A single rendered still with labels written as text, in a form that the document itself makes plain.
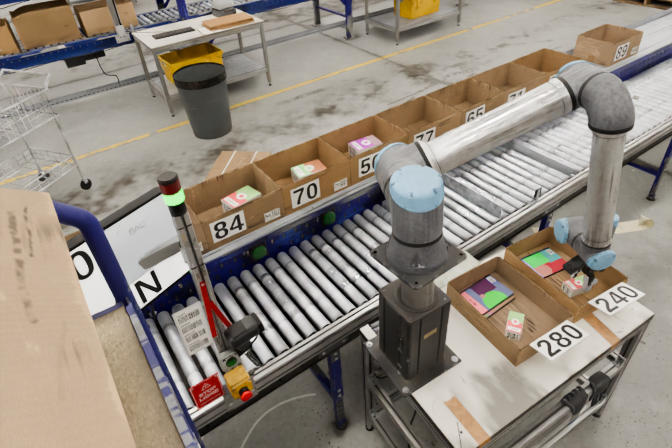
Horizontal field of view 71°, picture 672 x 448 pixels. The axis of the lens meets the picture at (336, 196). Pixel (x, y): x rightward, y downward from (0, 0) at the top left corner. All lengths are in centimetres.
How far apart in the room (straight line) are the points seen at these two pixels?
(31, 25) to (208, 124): 217
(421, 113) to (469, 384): 173
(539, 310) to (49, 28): 539
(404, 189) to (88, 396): 102
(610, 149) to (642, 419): 165
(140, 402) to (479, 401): 131
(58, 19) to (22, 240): 555
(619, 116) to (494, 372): 96
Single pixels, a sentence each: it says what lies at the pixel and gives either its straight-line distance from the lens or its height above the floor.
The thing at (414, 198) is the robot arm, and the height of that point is 152.
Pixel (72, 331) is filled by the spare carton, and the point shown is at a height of 199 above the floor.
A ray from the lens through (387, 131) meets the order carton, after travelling 268.
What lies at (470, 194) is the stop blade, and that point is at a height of 77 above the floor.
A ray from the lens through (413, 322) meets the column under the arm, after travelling 154.
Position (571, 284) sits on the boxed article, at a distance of 216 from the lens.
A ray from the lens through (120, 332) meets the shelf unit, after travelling 77.
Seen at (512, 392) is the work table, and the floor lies 75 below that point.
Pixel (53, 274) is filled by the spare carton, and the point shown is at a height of 199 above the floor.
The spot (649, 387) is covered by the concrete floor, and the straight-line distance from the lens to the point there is 301.
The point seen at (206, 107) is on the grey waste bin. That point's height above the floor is 36.
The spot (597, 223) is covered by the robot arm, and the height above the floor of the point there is 127.
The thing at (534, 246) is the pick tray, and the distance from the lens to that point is 234.
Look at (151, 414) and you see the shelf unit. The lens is 67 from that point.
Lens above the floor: 228
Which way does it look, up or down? 36 degrees down
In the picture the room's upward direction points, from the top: 4 degrees counter-clockwise
